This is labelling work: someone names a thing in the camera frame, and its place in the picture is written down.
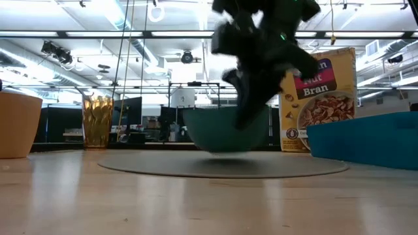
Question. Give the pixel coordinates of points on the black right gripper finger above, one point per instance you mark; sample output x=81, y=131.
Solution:
x=303, y=67
x=254, y=94

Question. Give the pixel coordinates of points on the yellow bran cereal box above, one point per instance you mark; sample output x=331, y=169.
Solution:
x=326, y=107

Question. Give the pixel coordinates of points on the teal bowl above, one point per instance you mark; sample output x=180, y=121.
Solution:
x=209, y=130

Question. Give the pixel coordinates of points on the amber faceted glass tumbler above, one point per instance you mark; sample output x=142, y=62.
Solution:
x=97, y=124

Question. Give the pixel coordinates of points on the orange plastic cup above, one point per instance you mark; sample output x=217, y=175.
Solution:
x=18, y=124

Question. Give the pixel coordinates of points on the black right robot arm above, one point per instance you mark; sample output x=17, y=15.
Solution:
x=287, y=13

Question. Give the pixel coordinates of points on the black ceiling spotlight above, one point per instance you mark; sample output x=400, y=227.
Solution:
x=395, y=59
x=187, y=57

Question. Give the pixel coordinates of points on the blue plastic tray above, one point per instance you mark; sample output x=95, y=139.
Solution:
x=365, y=140

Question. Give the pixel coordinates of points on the grey round placemat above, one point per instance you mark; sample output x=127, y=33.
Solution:
x=163, y=164

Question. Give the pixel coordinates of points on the black computer monitor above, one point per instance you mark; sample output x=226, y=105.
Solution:
x=130, y=111

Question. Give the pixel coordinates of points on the black room divider panel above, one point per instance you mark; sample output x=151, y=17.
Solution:
x=62, y=124

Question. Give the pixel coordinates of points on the black ceiling light cluster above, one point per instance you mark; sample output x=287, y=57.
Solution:
x=58, y=53

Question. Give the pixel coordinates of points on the black aluminium table frame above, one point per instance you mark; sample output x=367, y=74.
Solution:
x=147, y=146

